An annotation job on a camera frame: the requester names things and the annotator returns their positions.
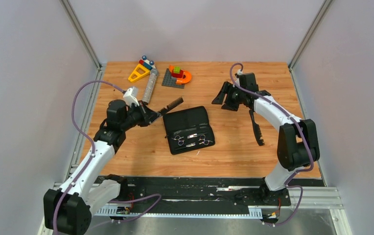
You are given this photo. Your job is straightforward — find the red blue toy car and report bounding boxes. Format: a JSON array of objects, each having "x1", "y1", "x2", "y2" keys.
[{"x1": 139, "y1": 55, "x2": 155, "y2": 70}]

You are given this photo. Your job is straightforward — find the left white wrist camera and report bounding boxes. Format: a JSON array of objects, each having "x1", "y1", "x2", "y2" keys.
[{"x1": 123, "y1": 86, "x2": 139, "y2": 107}]

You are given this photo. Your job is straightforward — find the grey building block baseplate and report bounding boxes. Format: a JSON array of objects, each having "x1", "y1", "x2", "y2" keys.
[{"x1": 162, "y1": 69, "x2": 185, "y2": 89}]

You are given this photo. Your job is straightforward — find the red toy block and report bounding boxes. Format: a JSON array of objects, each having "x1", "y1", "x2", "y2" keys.
[{"x1": 171, "y1": 69, "x2": 184, "y2": 79}]

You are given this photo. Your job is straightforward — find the small silver scissors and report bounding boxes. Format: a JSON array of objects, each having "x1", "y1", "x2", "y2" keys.
[{"x1": 172, "y1": 135, "x2": 196, "y2": 150}]

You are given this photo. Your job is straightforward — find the orange curved toy block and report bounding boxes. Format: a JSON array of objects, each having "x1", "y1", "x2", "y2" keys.
[{"x1": 169, "y1": 65, "x2": 192, "y2": 85}]

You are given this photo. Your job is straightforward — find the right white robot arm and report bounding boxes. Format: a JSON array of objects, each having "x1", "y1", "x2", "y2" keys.
[{"x1": 212, "y1": 82, "x2": 319, "y2": 205}]

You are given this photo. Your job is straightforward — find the black handled hair comb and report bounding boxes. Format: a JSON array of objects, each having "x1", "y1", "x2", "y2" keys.
[{"x1": 158, "y1": 96, "x2": 184, "y2": 116}]

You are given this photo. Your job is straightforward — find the black zip tool case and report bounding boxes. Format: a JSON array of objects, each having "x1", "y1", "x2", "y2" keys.
[{"x1": 164, "y1": 106, "x2": 215, "y2": 155}]

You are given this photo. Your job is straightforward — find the purple cable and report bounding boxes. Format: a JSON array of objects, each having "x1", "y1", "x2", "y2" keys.
[
  {"x1": 230, "y1": 63, "x2": 314, "y2": 227},
  {"x1": 52, "y1": 80, "x2": 162, "y2": 235}
]

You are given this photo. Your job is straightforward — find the silver thinning scissors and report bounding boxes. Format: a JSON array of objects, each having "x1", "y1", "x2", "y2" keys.
[{"x1": 187, "y1": 133, "x2": 213, "y2": 145}]

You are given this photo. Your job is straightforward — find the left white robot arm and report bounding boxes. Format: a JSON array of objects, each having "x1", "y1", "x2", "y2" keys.
[{"x1": 43, "y1": 99, "x2": 162, "y2": 235}]

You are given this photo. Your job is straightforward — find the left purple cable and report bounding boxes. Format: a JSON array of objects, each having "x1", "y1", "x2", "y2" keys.
[{"x1": 52, "y1": 80, "x2": 162, "y2": 235}]

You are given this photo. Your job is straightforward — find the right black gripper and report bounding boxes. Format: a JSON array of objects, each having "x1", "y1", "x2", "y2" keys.
[{"x1": 212, "y1": 82, "x2": 245, "y2": 112}]

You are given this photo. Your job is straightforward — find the silver glitter cylinder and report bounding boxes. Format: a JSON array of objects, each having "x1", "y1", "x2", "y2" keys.
[{"x1": 142, "y1": 68, "x2": 159, "y2": 104}]

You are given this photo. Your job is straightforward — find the black folding comb razor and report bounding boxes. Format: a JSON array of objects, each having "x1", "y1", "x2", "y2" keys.
[{"x1": 249, "y1": 110, "x2": 265, "y2": 146}]

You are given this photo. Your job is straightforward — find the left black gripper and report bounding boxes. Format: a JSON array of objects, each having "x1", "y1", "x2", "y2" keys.
[{"x1": 120, "y1": 100, "x2": 161, "y2": 131}]

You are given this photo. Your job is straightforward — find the aluminium frame rail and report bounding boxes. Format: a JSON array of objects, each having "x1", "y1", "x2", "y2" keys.
[{"x1": 60, "y1": 0, "x2": 103, "y2": 69}]

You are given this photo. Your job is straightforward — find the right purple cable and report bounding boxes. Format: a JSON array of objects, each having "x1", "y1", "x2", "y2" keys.
[{"x1": 230, "y1": 63, "x2": 314, "y2": 227}]

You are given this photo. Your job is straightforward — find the yellow triangle toy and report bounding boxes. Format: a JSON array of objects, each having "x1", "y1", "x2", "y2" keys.
[{"x1": 128, "y1": 64, "x2": 150, "y2": 83}]

